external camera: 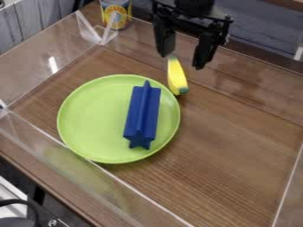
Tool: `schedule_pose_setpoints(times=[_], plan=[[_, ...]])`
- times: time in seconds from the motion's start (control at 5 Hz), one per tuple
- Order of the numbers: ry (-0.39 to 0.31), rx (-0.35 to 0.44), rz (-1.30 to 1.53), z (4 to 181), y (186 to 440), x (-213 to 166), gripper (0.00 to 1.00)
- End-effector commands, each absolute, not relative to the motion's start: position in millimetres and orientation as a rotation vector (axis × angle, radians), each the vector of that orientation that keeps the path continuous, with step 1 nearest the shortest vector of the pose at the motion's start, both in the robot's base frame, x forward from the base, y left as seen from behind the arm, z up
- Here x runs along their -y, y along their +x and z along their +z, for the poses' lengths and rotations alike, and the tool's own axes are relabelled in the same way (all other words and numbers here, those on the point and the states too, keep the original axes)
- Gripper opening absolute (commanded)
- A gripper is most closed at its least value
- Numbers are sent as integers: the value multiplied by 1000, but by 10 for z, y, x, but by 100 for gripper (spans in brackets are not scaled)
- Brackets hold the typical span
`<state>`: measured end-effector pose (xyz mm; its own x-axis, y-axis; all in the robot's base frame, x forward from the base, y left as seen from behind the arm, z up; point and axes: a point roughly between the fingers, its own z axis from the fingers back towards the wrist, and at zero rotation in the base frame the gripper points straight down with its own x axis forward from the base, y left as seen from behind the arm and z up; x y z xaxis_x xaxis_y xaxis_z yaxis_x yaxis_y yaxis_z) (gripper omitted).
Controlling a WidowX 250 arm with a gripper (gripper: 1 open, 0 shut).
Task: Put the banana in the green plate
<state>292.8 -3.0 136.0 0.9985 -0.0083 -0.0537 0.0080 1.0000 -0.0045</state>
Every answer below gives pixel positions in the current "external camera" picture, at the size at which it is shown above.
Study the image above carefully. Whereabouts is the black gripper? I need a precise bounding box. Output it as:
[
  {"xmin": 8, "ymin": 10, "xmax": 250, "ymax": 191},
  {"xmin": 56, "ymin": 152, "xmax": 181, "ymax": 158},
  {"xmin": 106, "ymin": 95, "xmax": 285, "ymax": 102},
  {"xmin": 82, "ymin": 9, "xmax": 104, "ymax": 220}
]
[{"xmin": 151, "ymin": 0, "xmax": 234, "ymax": 70}]

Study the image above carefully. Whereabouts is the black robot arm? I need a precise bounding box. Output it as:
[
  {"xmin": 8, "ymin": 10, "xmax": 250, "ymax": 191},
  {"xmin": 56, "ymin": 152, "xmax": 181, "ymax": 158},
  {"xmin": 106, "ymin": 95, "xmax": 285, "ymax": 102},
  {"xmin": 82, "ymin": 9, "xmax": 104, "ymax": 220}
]
[{"xmin": 151, "ymin": 0, "xmax": 234, "ymax": 70}]

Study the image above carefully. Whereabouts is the blue star-shaped block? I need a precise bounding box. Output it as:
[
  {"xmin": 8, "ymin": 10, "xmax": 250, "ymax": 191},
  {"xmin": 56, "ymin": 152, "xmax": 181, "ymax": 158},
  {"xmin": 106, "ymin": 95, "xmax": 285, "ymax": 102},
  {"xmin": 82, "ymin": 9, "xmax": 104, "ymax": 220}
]
[{"xmin": 123, "ymin": 81, "xmax": 162, "ymax": 150}]

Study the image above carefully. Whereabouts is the yellow toy banana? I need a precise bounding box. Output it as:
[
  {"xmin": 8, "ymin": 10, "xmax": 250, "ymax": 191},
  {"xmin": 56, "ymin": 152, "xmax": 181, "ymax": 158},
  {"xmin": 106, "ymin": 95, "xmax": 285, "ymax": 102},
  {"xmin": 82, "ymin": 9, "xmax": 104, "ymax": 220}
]
[{"xmin": 168, "ymin": 56, "xmax": 190, "ymax": 96}]

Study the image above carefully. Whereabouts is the green round plate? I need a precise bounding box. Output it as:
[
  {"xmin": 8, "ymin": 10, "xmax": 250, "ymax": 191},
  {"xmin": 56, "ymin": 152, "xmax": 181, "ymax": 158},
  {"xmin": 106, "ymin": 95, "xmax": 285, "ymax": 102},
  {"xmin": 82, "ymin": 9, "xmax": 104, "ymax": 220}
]
[{"xmin": 58, "ymin": 74, "xmax": 182, "ymax": 164}]

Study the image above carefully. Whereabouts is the yellow blue tin can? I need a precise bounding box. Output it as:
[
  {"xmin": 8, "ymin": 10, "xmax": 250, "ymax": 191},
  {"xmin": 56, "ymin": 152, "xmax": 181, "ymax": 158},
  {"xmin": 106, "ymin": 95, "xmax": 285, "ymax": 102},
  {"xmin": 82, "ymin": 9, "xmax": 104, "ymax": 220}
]
[{"xmin": 99, "ymin": 0, "xmax": 132, "ymax": 30}]

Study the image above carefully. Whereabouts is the clear acrylic tray wall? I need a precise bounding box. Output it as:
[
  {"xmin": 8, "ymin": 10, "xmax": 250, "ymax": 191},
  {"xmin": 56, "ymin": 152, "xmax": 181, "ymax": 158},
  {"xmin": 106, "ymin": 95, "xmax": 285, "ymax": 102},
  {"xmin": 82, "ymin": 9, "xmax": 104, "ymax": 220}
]
[{"xmin": 0, "ymin": 5, "xmax": 303, "ymax": 227}]

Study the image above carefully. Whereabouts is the black cable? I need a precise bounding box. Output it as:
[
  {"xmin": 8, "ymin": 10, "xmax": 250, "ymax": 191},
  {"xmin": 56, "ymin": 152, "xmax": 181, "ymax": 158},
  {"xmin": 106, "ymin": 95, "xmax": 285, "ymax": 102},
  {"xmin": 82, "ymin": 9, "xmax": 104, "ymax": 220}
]
[{"xmin": 0, "ymin": 199, "xmax": 42, "ymax": 227}]

